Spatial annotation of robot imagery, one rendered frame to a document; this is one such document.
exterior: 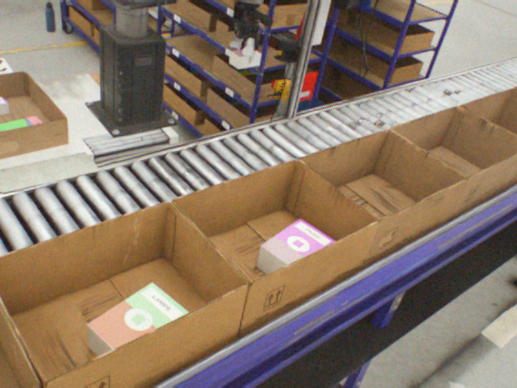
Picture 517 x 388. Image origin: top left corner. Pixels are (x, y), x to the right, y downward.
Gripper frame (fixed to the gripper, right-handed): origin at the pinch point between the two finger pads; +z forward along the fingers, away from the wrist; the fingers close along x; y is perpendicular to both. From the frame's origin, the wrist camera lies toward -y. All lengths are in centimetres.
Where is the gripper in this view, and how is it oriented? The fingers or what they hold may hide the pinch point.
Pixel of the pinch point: (246, 56)
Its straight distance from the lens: 196.1
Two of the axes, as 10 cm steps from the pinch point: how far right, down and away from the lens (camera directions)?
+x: 6.2, 5.5, -5.6
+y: -7.7, 2.8, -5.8
